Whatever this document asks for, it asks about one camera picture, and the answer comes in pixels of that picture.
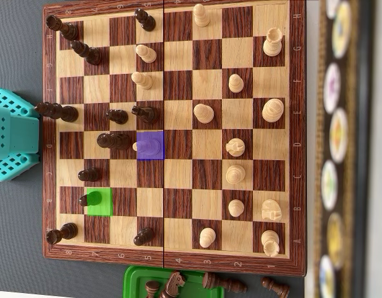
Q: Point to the wooden chessboard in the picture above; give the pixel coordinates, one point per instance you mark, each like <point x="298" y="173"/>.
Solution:
<point x="178" y="174"/>

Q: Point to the dark wooden pawn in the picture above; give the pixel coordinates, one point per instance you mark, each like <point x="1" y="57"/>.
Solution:
<point x="152" y="288"/>
<point x="146" y="21"/>
<point x="90" y="174"/>
<point x="276" y="288"/>
<point x="144" y="236"/>
<point x="118" y="116"/>
<point x="91" y="198"/>

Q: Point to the light wooden rook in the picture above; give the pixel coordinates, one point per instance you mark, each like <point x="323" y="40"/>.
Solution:
<point x="272" y="43"/>
<point x="270" y="242"/>

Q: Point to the dark wooden king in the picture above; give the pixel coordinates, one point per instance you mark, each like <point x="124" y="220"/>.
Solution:
<point x="62" y="112"/>

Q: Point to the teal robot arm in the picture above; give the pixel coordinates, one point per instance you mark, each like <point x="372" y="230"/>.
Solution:
<point x="20" y="136"/>

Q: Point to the dark box with round pictures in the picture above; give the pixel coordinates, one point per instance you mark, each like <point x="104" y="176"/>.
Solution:
<point x="349" y="93"/>

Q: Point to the dark grey table mat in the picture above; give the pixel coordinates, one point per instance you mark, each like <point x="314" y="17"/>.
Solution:
<point x="17" y="46"/>

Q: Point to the green plastic tray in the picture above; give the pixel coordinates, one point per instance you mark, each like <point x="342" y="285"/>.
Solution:
<point x="133" y="279"/>

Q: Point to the light pawn row C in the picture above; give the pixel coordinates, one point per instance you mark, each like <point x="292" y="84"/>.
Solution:
<point x="236" y="174"/>

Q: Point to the dark wooden bishop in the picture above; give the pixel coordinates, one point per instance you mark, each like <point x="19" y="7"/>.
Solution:
<point x="222" y="283"/>
<point x="90" y="54"/>

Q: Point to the dark wooden knight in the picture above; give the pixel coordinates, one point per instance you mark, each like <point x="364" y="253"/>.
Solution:
<point x="146" y="114"/>
<point x="174" y="282"/>

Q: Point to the light wooden knight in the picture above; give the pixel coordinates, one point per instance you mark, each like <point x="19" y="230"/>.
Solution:
<point x="235" y="147"/>
<point x="271" y="210"/>

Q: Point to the dark wooden rook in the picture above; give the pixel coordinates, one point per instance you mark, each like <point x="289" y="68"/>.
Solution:
<point x="65" y="29"/>
<point x="65" y="232"/>

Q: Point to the light wooden pawn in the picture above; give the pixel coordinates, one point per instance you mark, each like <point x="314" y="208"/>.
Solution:
<point x="142" y="80"/>
<point x="207" y="237"/>
<point x="236" y="208"/>
<point x="146" y="53"/>
<point x="201" y="17"/>
<point x="149" y="146"/>
<point x="204" y="113"/>
<point x="236" y="83"/>

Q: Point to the dark wooden queen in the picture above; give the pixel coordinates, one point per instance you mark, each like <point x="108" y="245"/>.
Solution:
<point x="116" y="141"/>

